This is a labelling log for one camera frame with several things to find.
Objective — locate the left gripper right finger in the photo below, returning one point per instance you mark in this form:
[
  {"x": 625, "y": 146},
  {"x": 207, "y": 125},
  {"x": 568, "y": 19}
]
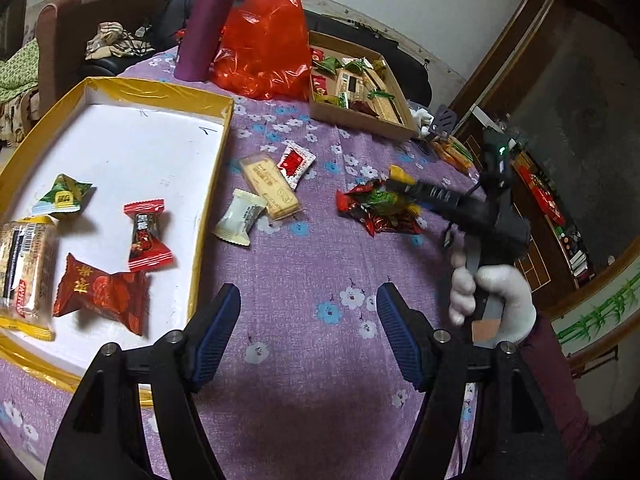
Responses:
[{"x": 481, "y": 403}]

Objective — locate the red black candy wrapper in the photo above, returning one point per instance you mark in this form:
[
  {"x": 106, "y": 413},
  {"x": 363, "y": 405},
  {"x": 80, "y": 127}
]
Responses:
[{"x": 147, "y": 251}]

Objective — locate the tan biscuit packet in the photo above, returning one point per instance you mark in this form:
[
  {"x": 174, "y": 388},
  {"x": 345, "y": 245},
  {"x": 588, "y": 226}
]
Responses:
[{"x": 264, "y": 178}]

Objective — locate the maroon sleeve forearm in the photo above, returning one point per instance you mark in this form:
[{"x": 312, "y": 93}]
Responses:
[{"x": 545, "y": 359}]

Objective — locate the white gloved right hand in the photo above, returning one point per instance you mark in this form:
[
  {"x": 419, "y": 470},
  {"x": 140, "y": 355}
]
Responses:
[{"x": 519, "y": 314}]

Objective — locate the orange snack bars pile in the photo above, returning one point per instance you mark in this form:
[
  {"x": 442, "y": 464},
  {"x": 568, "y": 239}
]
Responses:
[{"x": 454, "y": 153}]

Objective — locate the pile of mixed candies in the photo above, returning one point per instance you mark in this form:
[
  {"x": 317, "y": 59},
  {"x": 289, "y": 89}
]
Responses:
[{"x": 378, "y": 209}]

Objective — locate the white crumpled tissue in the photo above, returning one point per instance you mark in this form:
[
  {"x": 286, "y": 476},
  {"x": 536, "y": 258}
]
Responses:
[{"x": 422, "y": 118}]

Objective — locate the dark red snack packet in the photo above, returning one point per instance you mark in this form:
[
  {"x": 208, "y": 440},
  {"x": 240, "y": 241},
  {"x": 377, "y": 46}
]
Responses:
[{"x": 120, "y": 296}]

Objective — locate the purple floral tablecloth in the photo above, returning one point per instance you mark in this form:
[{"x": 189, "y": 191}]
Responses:
[{"x": 308, "y": 387}]

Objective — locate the clear wrapped cracker pack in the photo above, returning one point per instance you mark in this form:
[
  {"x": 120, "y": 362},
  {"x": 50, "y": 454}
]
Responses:
[{"x": 27, "y": 264}]

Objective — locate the brown cardboard snack box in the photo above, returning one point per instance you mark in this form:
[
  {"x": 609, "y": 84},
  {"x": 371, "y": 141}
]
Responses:
[{"x": 353, "y": 87}]

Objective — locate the white red sachet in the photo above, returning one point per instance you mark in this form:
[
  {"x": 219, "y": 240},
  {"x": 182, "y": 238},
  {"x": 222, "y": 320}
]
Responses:
[{"x": 294, "y": 163}]

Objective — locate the green triangular snack packet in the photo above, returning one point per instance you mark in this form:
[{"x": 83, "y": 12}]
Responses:
[{"x": 65, "y": 196}]

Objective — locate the white cream candy packet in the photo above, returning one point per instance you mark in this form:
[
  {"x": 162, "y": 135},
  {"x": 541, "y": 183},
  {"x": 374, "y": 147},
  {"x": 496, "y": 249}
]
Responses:
[{"x": 244, "y": 209}]

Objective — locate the yellow shallow tray box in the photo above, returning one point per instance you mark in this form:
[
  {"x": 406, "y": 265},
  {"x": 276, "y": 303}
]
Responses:
[{"x": 131, "y": 140}]

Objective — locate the red plastic bag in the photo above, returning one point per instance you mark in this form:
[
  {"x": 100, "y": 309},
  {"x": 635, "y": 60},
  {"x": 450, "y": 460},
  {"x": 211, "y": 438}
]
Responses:
[{"x": 264, "y": 52}]

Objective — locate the purple thermos bottle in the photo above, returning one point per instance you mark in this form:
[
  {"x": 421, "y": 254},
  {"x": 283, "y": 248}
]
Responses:
[{"x": 200, "y": 42}]

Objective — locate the brown armchair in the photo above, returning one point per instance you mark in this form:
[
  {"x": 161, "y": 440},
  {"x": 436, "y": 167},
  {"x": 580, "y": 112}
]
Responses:
[{"x": 64, "y": 27}]

